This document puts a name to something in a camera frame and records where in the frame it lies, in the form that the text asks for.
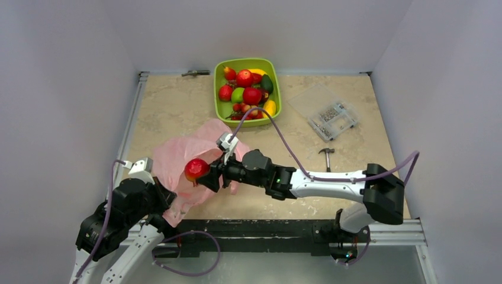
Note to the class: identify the red orange fake mango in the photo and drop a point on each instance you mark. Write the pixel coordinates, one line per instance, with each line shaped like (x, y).
(257, 78)

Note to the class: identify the pink plastic bag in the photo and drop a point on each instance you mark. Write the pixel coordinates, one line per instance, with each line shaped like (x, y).
(170, 159)

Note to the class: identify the red fake strawberry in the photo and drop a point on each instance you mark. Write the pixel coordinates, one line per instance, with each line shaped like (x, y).
(225, 93)

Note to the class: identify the red fake pear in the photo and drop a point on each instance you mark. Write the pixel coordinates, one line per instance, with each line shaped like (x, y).
(229, 73)

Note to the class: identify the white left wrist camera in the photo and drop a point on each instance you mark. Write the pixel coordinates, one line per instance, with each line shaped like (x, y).
(141, 169)

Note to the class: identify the dark green fake avocado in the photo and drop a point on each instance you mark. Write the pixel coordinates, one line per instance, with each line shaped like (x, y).
(267, 84)

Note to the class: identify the red fake bell pepper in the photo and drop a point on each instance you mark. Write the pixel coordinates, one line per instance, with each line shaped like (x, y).
(252, 96)

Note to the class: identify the red fake pomegranate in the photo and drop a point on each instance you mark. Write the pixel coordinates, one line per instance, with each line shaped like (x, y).
(194, 169)

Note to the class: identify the clear plastic screw box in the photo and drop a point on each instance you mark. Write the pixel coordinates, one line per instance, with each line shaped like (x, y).
(326, 113)

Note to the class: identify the metal clamp at table edge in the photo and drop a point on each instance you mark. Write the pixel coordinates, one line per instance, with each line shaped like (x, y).
(195, 73)

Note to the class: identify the small black hammer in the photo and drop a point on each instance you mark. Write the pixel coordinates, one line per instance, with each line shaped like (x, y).
(327, 152)

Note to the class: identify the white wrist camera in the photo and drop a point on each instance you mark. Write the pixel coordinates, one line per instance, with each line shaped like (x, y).
(141, 169)
(227, 143)

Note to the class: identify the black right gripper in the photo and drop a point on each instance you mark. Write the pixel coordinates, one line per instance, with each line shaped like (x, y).
(216, 172)

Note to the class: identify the yellow fake banana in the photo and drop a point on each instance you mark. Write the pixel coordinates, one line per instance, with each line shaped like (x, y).
(258, 71)

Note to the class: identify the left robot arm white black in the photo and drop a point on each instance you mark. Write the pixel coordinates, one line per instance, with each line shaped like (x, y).
(101, 234)

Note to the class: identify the yellow fake lemon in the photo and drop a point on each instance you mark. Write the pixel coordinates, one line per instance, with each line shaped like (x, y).
(269, 108)

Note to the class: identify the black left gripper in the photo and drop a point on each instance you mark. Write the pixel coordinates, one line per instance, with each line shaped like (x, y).
(165, 197)

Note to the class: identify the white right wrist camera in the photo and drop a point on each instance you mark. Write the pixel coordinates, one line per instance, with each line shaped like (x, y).
(227, 143)

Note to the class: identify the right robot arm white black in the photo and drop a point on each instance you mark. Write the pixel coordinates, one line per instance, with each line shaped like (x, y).
(377, 194)

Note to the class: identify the green fake apple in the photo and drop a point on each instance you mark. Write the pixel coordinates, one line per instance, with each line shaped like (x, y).
(237, 95)

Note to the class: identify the fake cherry bunch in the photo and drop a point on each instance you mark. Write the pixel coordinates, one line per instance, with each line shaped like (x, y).
(239, 110)

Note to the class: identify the red fake apple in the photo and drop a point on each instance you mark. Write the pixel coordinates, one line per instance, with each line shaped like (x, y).
(244, 78)

